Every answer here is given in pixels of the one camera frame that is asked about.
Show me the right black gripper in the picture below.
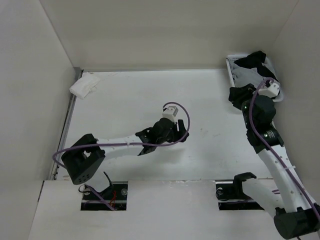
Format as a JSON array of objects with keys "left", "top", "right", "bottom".
[{"left": 228, "top": 83, "right": 266, "bottom": 129}]

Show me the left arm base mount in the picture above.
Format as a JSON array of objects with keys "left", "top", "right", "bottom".
[{"left": 78, "top": 181, "right": 129, "bottom": 211}]

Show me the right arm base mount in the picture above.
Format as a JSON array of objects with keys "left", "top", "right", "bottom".
[{"left": 215, "top": 180, "right": 264, "bottom": 211}]

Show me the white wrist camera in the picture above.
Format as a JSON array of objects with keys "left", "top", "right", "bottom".
[
  {"left": 258, "top": 82, "right": 280, "bottom": 98},
  {"left": 162, "top": 106, "right": 179, "bottom": 121}
]

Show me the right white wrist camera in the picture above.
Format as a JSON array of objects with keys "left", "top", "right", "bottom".
[{"left": 258, "top": 82, "right": 280, "bottom": 98}]

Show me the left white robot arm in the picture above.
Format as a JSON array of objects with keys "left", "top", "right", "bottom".
[{"left": 61, "top": 117, "right": 186, "bottom": 200}]

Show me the folded white tank top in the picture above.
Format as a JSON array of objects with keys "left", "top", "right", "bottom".
[{"left": 69, "top": 74, "right": 101, "bottom": 100}]

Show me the grey tank top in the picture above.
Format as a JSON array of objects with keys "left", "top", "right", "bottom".
[{"left": 231, "top": 64, "right": 264, "bottom": 88}]

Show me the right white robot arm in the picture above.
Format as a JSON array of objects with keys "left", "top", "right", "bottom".
[{"left": 228, "top": 84, "right": 320, "bottom": 240}]

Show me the black tank top in basket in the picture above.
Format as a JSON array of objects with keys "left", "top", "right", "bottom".
[{"left": 234, "top": 50, "right": 277, "bottom": 80}]

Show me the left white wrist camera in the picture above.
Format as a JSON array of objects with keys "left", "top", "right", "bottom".
[{"left": 162, "top": 106, "right": 179, "bottom": 121}]

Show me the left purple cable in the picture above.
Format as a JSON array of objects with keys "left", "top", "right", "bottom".
[{"left": 52, "top": 101, "right": 191, "bottom": 211}]

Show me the white plastic basket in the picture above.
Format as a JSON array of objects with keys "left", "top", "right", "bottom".
[{"left": 226, "top": 54, "right": 284, "bottom": 102}]

